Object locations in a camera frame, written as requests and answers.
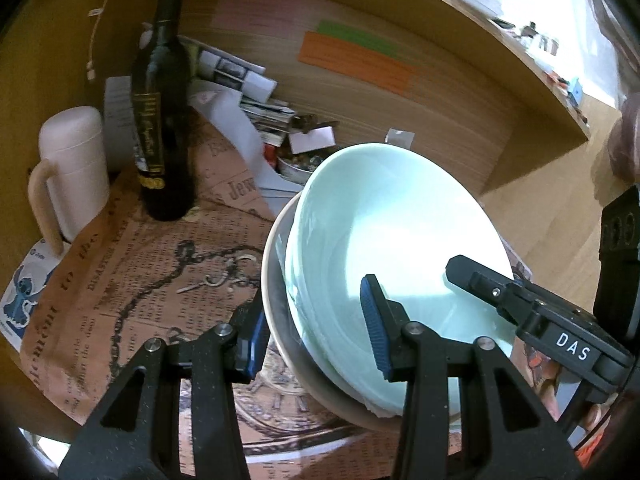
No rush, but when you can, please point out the small bowl of trinkets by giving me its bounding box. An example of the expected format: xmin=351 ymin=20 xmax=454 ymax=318
xmin=277 ymin=152 xmax=326 ymax=186

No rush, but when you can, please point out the orange sticky note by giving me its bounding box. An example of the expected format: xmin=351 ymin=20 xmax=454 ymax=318
xmin=300 ymin=31 xmax=418 ymax=96

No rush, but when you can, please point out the pale pink bowl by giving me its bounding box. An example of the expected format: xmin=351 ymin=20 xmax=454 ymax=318
xmin=261 ymin=195 xmax=416 ymax=433

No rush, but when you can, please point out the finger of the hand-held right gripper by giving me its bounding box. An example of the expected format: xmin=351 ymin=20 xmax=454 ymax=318
xmin=446 ymin=255 xmax=538 ymax=331

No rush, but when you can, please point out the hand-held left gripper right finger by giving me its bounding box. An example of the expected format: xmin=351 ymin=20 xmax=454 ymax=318
xmin=360 ymin=275 xmax=583 ymax=480

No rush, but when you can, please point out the cream mug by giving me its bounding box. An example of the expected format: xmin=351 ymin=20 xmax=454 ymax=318
xmin=27 ymin=105 xmax=111 ymax=256

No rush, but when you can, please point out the white receipt strip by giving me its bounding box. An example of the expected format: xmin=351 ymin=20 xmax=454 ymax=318
xmin=104 ymin=75 xmax=138 ymax=173

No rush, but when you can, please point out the white paper sheet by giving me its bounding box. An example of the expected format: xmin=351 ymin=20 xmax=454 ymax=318
xmin=187 ymin=90 xmax=301 ymax=216

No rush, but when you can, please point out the person's right hand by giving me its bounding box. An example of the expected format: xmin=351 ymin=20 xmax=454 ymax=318
xmin=580 ymin=400 xmax=612 ymax=431

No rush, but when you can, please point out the dark wine bottle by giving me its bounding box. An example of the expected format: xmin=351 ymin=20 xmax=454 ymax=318
xmin=130 ymin=0 xmax=198 ymax=221

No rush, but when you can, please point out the mint green bowl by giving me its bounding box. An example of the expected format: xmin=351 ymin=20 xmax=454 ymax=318
xmin=284 ymin=143 xmax=516 ymax=428

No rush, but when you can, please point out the green sticky note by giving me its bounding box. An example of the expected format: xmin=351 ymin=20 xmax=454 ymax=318
xmin=317 ymin=20 xmax=401 ymax=58

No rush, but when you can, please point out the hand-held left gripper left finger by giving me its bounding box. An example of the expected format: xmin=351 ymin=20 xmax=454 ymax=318
xmin=59 ymin=300 xmax=271 ymax=480

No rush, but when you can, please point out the blue cartoon sticker sheet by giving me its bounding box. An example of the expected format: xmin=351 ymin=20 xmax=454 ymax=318
xmin=0 ymin=240 xmax=63 ymax=353

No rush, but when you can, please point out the brown vintage newspaper sheet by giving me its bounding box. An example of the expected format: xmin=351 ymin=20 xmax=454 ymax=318
xmin=20 ymin=105 xmax=451 ymax=480

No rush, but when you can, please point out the pink sticky note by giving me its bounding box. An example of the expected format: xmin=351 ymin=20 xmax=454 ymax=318
xmin=212 ymin=0 xmax=296 ymax=36

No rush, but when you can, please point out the pink striped curtain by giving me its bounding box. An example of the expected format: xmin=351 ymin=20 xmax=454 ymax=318
xmin=592 ymin=0 xmax=640 ymax=186

